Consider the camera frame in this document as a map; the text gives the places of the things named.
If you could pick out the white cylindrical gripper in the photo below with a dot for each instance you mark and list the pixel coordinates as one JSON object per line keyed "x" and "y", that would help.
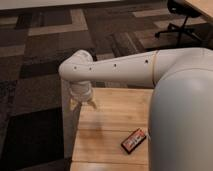
{"x": 81, "y": 92}

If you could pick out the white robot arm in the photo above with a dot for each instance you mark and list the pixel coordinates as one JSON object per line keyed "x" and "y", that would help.
{"x": 180, "y": 125}

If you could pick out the red black snack box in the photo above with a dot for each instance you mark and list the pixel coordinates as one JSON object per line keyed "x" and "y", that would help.
{"x": 133, "y": 140}

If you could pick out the wooden desk corner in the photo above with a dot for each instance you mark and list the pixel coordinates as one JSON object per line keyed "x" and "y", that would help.
{"x": 205, "y": 7}

